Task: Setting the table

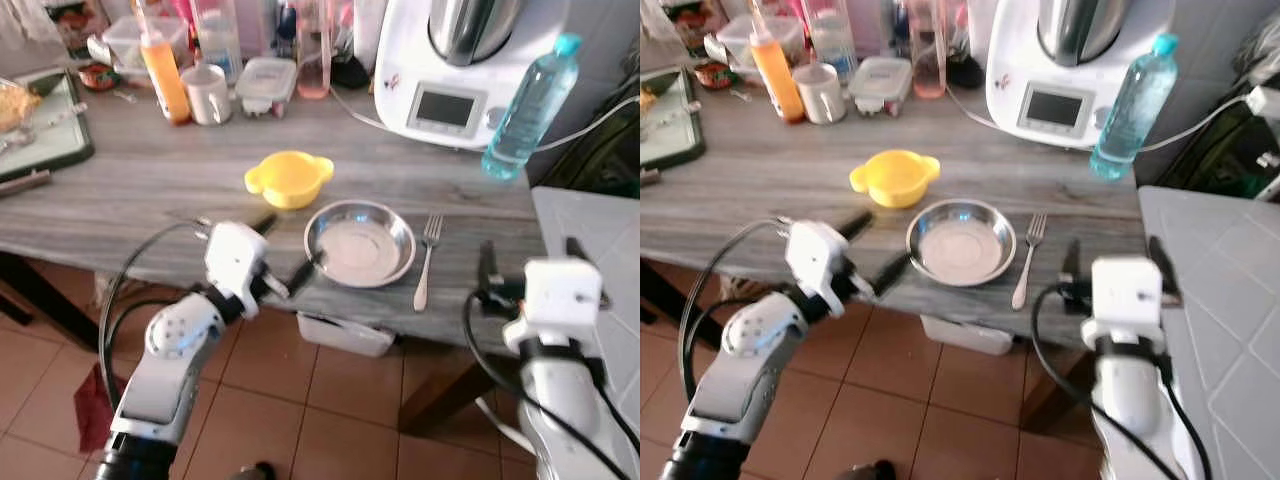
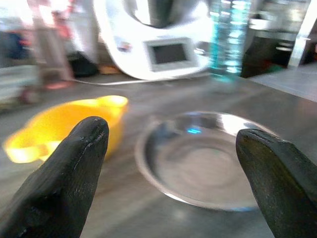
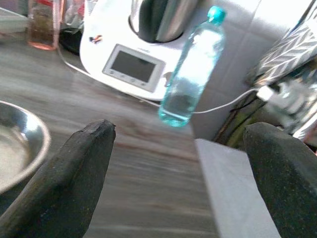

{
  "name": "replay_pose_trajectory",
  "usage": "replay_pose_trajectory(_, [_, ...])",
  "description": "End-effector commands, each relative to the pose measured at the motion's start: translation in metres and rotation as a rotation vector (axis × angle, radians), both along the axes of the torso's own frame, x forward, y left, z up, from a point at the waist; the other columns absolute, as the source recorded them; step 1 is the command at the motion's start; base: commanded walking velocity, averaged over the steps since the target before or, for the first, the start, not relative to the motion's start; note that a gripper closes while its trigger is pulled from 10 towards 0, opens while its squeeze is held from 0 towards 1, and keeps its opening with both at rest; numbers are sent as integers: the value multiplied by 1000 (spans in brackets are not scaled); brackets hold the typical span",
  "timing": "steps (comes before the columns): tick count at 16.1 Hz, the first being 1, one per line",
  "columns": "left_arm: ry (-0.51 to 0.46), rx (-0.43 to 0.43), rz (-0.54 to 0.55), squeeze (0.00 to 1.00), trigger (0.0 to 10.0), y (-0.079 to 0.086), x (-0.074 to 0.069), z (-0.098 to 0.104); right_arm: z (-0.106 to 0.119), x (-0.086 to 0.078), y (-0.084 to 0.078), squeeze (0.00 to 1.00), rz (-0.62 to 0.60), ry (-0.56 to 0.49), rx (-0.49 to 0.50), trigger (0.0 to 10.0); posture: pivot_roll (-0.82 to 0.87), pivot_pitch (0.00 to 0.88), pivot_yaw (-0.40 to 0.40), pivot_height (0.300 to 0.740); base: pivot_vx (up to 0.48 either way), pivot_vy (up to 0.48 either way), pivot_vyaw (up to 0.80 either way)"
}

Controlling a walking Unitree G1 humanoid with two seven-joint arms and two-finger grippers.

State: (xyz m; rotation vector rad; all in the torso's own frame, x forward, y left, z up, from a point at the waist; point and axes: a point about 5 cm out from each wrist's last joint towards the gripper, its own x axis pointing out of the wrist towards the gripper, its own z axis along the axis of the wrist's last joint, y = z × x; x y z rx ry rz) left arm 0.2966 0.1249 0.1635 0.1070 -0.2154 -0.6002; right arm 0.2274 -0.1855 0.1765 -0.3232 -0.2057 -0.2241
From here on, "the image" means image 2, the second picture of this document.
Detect clear blue water bottle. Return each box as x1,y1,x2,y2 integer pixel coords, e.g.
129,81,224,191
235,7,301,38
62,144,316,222
209,0,250,82

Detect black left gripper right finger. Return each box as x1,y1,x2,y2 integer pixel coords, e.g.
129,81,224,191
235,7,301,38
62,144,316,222
235,128,317,238

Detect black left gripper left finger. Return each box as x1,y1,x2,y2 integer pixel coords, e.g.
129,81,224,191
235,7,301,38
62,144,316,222
0,116,110,238

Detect white kitchen food processor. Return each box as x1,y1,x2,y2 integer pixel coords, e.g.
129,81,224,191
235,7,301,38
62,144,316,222
93,0,216,81

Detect yellow plastic jug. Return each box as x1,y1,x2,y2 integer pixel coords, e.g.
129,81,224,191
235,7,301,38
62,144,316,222
4,95,129,164

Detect stainless steel bowl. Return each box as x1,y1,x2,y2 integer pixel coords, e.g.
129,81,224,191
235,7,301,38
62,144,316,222
135,111,279,212

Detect dark wooden table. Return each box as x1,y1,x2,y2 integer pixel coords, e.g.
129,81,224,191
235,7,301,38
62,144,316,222
0,64,317,238

